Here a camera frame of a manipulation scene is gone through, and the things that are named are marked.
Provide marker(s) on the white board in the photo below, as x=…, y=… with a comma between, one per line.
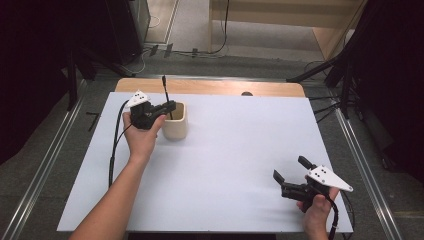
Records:
x=240, y=150

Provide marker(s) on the person's right hand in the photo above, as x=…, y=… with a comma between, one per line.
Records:
x=318, y=216

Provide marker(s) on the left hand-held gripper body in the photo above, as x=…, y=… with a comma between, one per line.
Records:
x=141, y=116

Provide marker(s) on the beige square cup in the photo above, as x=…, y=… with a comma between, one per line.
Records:
x=175, y=130

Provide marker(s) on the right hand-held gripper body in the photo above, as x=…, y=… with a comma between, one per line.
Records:
x=325, y=176

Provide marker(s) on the light wooden shelf unit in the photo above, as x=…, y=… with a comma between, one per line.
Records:
x=283, y=15

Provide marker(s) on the thin black brush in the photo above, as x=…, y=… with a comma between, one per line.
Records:
x=165, y=88

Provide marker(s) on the metal floor rail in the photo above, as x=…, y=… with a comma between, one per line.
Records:
x=50, y=156
x=363, y=166

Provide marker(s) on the black metal stand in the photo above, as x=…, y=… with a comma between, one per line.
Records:
x=71, y=83
x=343, y=73

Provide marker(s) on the small black bracket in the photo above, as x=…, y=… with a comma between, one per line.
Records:
x=93, y=120

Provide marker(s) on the person's left hand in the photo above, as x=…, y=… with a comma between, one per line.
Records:
x=141, y=141

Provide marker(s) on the black cabinet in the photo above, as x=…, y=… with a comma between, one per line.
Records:
x=128, y=30

